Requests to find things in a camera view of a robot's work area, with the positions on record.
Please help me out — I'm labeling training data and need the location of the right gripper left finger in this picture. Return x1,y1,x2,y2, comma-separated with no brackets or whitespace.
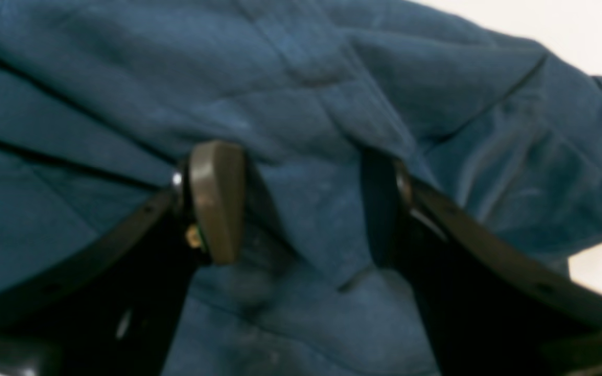
0,140,247,375

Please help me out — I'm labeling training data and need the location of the dark blue t-shirt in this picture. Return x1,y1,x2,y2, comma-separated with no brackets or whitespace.
0,1,602,375

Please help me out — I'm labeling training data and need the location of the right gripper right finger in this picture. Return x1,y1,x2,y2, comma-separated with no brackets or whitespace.
361,149,602,375

